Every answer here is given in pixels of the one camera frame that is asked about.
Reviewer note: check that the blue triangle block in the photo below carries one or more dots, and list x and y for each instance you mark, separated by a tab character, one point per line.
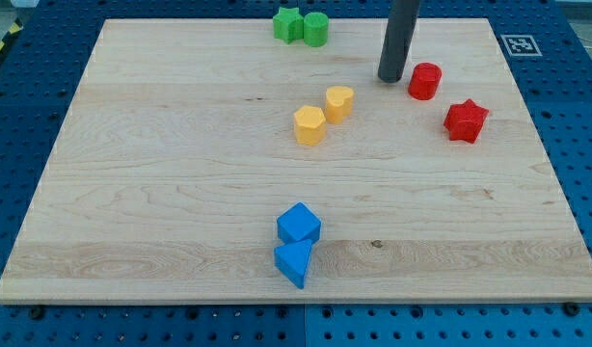
293	261

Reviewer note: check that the blue perforated table plate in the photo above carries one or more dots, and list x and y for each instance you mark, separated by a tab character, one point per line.
40	70

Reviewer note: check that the red cylinder block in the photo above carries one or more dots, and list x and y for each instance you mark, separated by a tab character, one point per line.
425	81

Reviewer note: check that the blue cube block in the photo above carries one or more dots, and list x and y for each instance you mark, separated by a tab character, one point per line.
298	223

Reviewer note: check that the green star block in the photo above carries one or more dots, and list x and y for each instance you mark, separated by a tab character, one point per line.
288	25

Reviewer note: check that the yellow heart block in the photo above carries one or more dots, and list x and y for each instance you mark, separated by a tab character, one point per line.
338	103

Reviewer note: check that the light wooden board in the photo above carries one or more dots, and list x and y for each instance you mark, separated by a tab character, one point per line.
177	156

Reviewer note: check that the yellow hexagon block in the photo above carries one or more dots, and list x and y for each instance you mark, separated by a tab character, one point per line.
309	125

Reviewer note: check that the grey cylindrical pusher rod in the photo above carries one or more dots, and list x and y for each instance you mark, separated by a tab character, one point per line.
397	41

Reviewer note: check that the green cylinder block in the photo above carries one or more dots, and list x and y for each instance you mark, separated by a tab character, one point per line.
316	26

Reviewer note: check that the red star block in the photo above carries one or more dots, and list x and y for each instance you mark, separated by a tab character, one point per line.
464	121

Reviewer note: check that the white fiducial marker tag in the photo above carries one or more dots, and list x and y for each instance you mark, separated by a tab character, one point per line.
520	45

